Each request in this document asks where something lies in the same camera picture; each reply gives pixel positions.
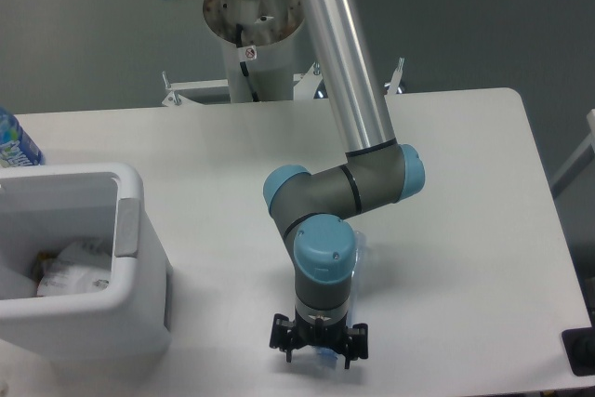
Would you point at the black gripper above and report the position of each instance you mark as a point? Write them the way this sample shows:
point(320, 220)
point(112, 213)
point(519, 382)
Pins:
point(288, 336)

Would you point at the crushed clear plastic bottle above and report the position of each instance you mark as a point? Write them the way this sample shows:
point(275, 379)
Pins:
point(325, 357)

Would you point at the white paper wrapper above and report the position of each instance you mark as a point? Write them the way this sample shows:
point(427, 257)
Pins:
point(82, 267)

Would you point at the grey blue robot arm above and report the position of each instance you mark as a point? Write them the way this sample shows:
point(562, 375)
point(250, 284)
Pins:
point(311, 211)

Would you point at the white trash can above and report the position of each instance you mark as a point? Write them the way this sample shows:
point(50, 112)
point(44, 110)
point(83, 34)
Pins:
point(44, 209)

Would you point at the blue labelled water bottle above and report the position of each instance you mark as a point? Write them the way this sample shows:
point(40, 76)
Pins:
point(17, 147)

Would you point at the black table clamp mount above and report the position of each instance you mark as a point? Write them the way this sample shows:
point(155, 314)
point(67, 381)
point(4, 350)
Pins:
point(579, 347)

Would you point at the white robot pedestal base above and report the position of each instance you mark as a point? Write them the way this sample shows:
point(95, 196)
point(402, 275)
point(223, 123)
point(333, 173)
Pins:
point(259, 43)

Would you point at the white frame at right edge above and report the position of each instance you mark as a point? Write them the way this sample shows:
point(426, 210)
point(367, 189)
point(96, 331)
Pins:
point(576, 162)

